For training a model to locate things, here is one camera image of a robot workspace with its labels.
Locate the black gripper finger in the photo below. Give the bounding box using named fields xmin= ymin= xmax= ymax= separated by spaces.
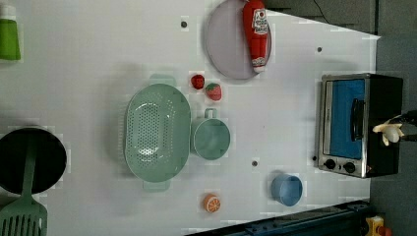
xmin=391 ymin=110 xmax=417 ymax=126
xmin=401 ymin=135 xmax=417 ymax=142

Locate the yellow plush peeled banana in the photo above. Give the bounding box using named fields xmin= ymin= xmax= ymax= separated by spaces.
xmin=373 ymin=120 xmax=404 ymax=147

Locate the black silver toaster oven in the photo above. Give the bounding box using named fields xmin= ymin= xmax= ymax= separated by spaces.
xmin=317 ymin=74 xmax=403 ymax=178

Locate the yellow red toy object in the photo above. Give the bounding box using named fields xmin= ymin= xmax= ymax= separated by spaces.
xmin=366 ymin=215 xmax=392 ymax=236

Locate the blue plastic cup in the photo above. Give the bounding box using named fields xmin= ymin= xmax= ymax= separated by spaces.
xmin=270 ymin=174 xmax=303 ymax=207

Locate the red plush ketchup bottle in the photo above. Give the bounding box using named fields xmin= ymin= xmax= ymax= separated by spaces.
xmin=242 ymin=0 xmax=268 ymax=73

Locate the grey round plate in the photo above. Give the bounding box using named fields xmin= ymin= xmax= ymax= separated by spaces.
xmin=206 ymin=0 xmax=271 ymax=80

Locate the plush strawberry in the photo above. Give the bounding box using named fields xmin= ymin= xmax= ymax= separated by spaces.
xmin=206 ymin=83 xmax=222 ymax=101

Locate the green measuring cup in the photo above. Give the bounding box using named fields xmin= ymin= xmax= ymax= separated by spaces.
xmin=190 ymin=108 xmax=231 ymax=160

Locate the plush orange slice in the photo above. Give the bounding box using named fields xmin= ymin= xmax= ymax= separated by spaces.
xmin=203 ymin=194 xmax=221 ymax=213

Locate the red plush tomato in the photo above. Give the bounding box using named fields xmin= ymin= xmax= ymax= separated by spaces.
xmin=191 ymin=75 xmax=205 ymax=89

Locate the green perforated colander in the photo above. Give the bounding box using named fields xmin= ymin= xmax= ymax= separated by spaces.
xmin=124 ymin=74 xmax=191 ymax=193

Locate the black round pan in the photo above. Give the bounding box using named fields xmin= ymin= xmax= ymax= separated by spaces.
xmin=0 ymin=127 xmax=68 ymax=196

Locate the green slotted spatula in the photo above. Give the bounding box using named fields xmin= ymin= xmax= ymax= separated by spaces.
xmin=0 ymin=138 xmax=47 ymax=236

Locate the green squeeze bottle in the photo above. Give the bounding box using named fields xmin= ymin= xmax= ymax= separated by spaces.
xmin=0 ymin=4 xmax=21 ymax=61

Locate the blue metal frame rail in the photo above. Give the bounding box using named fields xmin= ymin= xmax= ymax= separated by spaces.
xmin=188 ymin=201 xmax=374 ymax=236

